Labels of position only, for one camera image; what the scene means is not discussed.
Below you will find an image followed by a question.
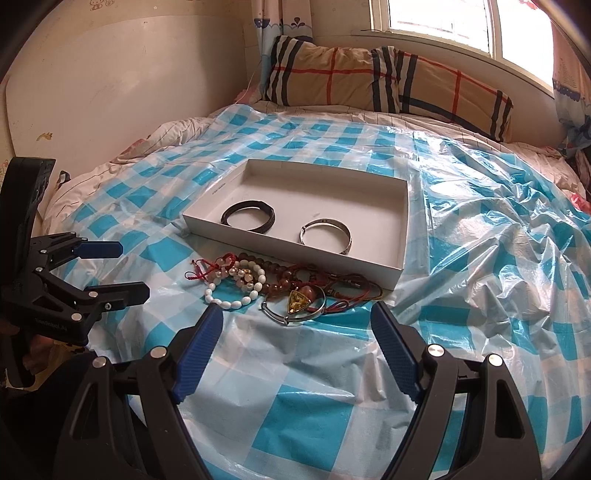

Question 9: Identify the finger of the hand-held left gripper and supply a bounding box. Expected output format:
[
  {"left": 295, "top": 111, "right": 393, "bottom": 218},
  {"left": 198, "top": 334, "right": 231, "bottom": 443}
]
[
  {"left": 38, "top": 273, "right": 151, "bottom": 325},
  {"left": 30, "top": 232, "right": 124, "bottom": 274}
]

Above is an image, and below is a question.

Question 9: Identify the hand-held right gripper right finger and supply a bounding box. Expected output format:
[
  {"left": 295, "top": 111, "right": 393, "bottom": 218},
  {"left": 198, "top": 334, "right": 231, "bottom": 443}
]
[{"left": 370, "top": 301, "right": 543, "bottom": 480}]

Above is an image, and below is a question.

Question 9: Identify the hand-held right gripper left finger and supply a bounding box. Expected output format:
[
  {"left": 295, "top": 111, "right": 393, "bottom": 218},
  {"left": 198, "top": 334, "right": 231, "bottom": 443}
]
[{"left": 53, "top": 304, "right": 225, "bottom": 480}]

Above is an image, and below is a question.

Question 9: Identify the thin silver bangle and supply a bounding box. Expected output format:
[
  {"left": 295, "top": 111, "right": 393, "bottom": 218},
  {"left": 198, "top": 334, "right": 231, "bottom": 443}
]
[{"left": 260, "top": 288, "right": 328, "bottom": 328}]

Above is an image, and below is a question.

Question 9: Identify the red cord amber pendant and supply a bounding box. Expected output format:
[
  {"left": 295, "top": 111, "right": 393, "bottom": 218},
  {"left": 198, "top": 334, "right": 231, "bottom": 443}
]
[{"left": 286, "top": 263, "right": 384, "bottom": 317}]

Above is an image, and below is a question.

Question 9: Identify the white cardboard box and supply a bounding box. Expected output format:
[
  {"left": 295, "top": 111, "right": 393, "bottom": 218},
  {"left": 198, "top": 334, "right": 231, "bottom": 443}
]
[{"left": 181, "top": 158, "right": 411, "bottom": 291}]

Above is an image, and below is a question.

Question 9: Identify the wide silver patterned bangle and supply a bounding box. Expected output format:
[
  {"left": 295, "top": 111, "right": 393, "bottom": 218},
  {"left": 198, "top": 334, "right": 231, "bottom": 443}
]
[{"left": 299, "top": 219, "right": 352, "bottom": 256}]

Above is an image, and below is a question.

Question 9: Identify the blue checked plastic sheet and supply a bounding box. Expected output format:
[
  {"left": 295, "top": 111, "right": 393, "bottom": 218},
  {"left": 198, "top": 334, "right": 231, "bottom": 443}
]
[{"left": 44, "top": 104, "right": 591, "bottom": 480}]

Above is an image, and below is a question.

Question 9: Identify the pink floral cloth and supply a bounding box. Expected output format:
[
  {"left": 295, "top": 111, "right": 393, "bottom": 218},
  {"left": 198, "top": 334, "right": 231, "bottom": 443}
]
[{"left": 538, "top": 144, "right": 591, "bottom": 213}]

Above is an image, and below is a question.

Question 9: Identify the blue patterned curtain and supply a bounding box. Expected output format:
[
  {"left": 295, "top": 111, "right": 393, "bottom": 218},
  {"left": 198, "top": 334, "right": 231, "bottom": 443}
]
[
  {"left": 549, "top": 18, "right": 591, "bottom": 158},
  {"left": 252, "top": 0, "right": 317, "bottom": 100}
]

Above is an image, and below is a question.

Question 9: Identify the window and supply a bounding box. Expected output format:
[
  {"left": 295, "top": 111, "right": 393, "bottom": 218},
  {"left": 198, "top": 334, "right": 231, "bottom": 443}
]
[{"left": 369, "top": 0, "right": 555, "bottom": 88}]

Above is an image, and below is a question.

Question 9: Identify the braided cord bracelet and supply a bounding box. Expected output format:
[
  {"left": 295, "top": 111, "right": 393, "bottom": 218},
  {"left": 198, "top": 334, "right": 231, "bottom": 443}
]
[{"left": 323, "top": 271, "right": 384, "bottom": 302}]

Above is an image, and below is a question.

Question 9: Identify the pink and white bead bracelet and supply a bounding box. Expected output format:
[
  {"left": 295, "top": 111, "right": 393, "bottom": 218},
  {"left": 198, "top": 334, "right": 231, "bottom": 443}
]
[{"left": 210, "top": 258, "right": 267, "bottom": 288}]

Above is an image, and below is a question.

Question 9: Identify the brown bead bracelet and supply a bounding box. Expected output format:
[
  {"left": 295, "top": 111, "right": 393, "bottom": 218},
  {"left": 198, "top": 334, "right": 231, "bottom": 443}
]
[{"left": 249, "top": 261, "right": 320, "bottom": 298}]

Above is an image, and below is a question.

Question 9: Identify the black bracelet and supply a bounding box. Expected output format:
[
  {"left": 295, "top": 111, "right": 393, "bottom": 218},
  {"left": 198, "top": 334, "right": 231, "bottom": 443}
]
[{"left": 221, "top": 201, "right": 276, "bottom": 233}]

